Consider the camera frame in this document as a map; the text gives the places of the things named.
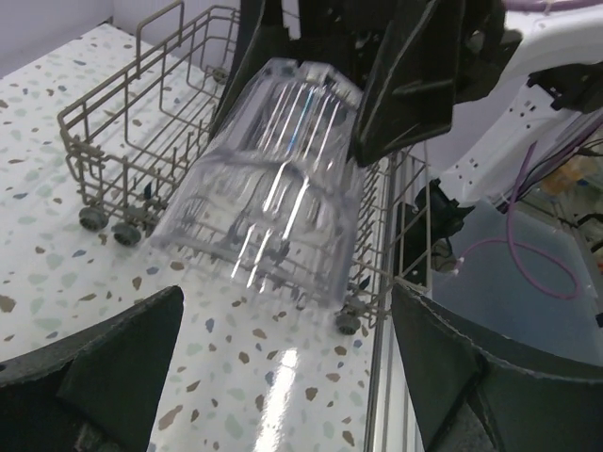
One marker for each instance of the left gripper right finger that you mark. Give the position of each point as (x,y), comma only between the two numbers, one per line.
(474,389)

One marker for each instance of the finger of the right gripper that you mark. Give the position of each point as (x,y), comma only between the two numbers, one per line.
(259,38)
(410,91)

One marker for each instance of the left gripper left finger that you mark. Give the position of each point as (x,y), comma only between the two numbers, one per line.
(97,389)

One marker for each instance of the clear glass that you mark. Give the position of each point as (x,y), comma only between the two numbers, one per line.
(273,203)

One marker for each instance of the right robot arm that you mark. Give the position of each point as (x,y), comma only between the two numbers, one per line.
(490,78)

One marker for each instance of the grey wire dish rack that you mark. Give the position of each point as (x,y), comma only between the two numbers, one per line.
(132,140)

